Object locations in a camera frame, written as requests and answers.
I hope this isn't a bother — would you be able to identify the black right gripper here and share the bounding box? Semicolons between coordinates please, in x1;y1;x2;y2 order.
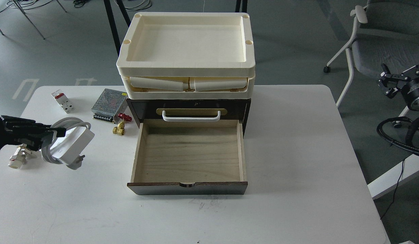
378;63;419;110

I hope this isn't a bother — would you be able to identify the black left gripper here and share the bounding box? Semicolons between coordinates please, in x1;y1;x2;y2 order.
0;115;66;151

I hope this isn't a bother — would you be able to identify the white power strip cable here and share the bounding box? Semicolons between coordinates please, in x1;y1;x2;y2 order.
40;117;92;170

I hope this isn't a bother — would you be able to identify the white power strip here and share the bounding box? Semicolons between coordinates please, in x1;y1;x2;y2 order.
50;126;95;169

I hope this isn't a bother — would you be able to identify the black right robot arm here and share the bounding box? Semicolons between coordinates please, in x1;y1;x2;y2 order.
376;63;419;154

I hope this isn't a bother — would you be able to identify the white metal pipe fitting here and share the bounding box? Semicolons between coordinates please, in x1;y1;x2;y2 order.
8;144;33;169

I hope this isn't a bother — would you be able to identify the white red circuit breaker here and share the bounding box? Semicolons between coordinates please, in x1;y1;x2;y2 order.
51;89;74;113

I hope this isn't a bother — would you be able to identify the white side table edge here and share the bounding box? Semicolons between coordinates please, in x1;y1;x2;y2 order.
368;154;419;200

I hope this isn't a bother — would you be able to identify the metal mesh power supply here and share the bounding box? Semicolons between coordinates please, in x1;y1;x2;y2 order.
91;88;127;124

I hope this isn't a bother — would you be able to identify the cream plastic lower tray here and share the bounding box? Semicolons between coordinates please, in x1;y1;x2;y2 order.
121;74;255;99

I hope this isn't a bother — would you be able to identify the cream plastic tray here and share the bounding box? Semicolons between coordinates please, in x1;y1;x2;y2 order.
116;12;255;77
121;74;255;99

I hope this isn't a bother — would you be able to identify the open wooden drawer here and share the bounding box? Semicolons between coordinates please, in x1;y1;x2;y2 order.
127;120;248;196

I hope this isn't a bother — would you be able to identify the cream plastic top tray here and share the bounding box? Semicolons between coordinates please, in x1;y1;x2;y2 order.
116;12;255;77

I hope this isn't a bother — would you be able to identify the black corrugated cable right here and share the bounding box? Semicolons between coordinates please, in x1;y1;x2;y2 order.
376;117;419;159

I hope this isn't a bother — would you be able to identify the brass valve red handle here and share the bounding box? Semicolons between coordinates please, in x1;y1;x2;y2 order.
113;113;132;136

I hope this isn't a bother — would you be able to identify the black table leg frame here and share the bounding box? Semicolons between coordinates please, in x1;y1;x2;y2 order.
104;0;132;57

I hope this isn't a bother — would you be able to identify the white drawer handle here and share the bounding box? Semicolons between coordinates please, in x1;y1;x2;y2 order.
162;110;221;122

